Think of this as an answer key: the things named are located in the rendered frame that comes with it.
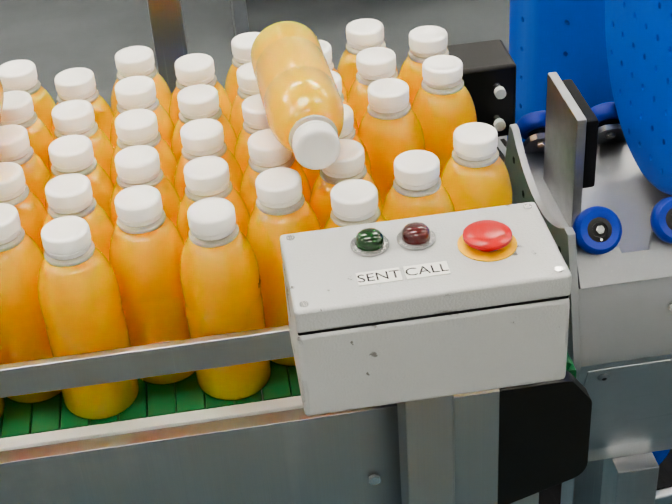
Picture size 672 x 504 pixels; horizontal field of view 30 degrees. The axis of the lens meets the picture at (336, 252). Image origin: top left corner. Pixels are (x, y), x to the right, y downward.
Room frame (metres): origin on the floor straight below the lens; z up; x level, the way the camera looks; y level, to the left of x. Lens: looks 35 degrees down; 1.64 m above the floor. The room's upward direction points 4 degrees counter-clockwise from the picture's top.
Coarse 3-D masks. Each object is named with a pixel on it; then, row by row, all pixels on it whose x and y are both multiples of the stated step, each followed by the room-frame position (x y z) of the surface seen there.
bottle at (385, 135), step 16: (368, 112) 1.04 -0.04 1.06; (400, 112) 1.03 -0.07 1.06; (368, 128) 1.03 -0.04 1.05; (384, 128) 1.02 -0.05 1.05; (400, 128) 1.02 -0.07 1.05; (416, 128) 1.03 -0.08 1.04; (368, 144) 1.03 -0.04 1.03; (384, 144) 1.02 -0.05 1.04; (400, 144) 1.02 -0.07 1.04; (416, 144) 1.02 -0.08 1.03; (384, 160) 1.01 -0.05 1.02; (384, 176) 1.01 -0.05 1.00; (384, 192) 1.01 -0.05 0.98
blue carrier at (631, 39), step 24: (624, 0) 1.15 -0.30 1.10; (648, 0) 1.08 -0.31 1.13; (624, 24) 1.14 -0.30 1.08; (648, 24) 1.08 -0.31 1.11; (624, 48) 1.13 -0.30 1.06; (648, 48) 1.07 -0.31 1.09; (624, 72) 1.13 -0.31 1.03; (648, 72) 1.07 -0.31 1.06; (624, 96) 1.12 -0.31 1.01; (648, 96) 1.06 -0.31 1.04; (624, 120) 1.12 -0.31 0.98; (648, 120) 1.06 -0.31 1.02; (648, 144) 1.05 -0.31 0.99; (648, 168) 1.04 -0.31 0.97
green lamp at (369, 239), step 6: (366, 228) 0.77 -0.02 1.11; (372, 228) 0.77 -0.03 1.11; (360, 234) 0.76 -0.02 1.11; (366, 234) 0.76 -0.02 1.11; (372, 234) 0.76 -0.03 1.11; (378, 234) 0.76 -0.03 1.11; (360, 240) 0.76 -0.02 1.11; (366, 240) 0.76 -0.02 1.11; (372, 240) 0.76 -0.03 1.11; (378, 240) 0.76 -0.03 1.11; (360, 246) 0.76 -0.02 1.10; (366, 246) 0.75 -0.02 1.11; (372, 246) 0.75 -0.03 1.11; (378, 246) 0.76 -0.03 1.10
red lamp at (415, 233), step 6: (414, 222) 0.77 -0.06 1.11; (420, 222) 0.77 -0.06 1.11; (408, 228) 0.77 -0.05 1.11; (414, 228) 0.77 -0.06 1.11; (420, 228) 0.77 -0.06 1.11; (426, 228) 0.77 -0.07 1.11; (402, 234) 0.77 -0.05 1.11; (408, 234) 0.76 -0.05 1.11; (414, 234) 0.76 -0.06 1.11; (420, 234) 0.76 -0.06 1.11; (426, 234) 0.76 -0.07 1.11; (408, 240) 0.76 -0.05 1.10; (414, 240) 0.76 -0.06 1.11; (420, 240) 0.76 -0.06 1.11; (426, 240) 0.76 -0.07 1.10
